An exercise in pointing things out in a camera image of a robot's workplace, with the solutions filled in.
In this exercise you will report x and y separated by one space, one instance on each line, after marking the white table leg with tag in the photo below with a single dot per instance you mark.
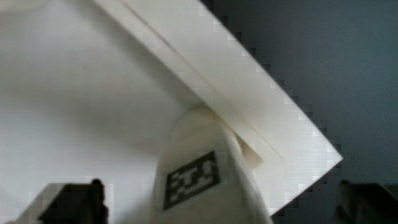
205 192

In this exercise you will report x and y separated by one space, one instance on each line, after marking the white square tabletop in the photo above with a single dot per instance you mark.
113 65

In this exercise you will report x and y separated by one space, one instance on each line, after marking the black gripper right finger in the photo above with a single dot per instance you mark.
367 203

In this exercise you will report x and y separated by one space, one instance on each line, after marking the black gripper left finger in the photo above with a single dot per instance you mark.
69 204

